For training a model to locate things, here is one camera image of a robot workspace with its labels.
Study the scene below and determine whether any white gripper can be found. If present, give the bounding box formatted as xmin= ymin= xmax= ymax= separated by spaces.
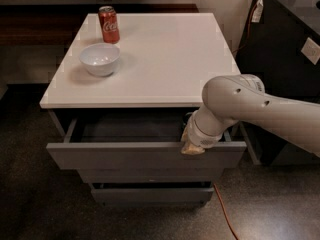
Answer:
xmin=181 ymin=105 xmax=237 ymax=155

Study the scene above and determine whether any grey top drawer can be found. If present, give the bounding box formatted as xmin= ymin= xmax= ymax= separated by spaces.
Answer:
xmin=47 ymin=117 xmax=246 ymax=171

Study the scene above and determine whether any grey drawer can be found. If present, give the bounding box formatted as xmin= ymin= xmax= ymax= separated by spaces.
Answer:
xmin=78 ymin=168 xmax=223 ymax=183
xmin=91 ymin=182 xmax=214 ymax=205
xmin=47 ymin=117 xmax=246 ymax=171

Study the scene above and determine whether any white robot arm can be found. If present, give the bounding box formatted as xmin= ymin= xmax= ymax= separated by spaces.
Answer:
xmin=181 ymin=74 xmax=320 ymax=156

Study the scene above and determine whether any grey middle drawer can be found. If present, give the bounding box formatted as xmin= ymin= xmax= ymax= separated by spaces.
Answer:
xmin=78 ymin=168 xmax=223 ymax=183

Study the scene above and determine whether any grey drawer cabinet white top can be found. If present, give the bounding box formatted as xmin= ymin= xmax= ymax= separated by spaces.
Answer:
xmin=39 ymin=12 xmax=254 ymax=208

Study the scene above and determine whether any grey bottom drawer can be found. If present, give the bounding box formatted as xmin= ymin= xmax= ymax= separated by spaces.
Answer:
xmin=91 ymin=182 xmax=214 ymax=205

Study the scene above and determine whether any red Coca-Cola can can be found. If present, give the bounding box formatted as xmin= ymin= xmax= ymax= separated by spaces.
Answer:
xmin=98 ymin=6 xmax=120 ymax=44

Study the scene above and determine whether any white ceramic bowl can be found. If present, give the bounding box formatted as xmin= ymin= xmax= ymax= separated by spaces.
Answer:
xmin=79 ymin=43 xmax=120 ymax=77

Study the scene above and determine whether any black side cabinet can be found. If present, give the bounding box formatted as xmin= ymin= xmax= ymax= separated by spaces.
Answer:
xmin=235 ymin=0 xmax=320 ymax=167

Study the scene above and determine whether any white paper tag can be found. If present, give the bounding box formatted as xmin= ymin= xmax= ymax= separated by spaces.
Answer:
xmin=251 ymin=0 xmax=264 ymax=23

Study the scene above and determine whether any dark wooden bench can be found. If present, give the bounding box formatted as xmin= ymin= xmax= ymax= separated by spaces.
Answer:
xmin=0 ymin=3 xmax=199 ymax=47

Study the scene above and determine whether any white wall outlet plate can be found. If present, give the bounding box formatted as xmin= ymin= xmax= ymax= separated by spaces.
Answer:
xmin=301 ymin=38 xmax=320 ymax=65

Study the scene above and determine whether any orange power cable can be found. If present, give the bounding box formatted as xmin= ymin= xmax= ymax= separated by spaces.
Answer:
xmin=213 ymin=0 xmax=320 ymax=240

